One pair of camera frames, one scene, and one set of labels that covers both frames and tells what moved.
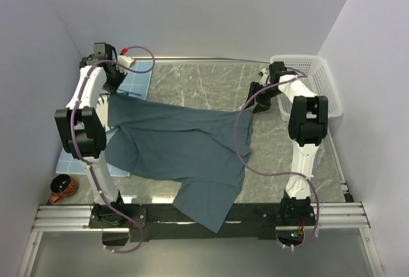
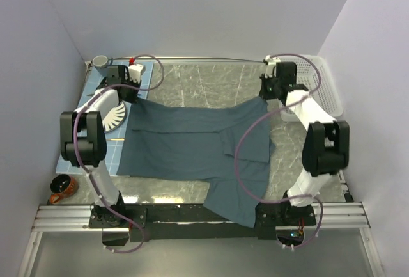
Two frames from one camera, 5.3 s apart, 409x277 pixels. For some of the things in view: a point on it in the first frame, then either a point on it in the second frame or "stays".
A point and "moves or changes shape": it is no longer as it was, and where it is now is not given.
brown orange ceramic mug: [62, 186] stays
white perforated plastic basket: [319, 80] stays
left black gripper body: [114, 80] -> [131, 95]
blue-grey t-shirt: [194, 146] moves or changes shape
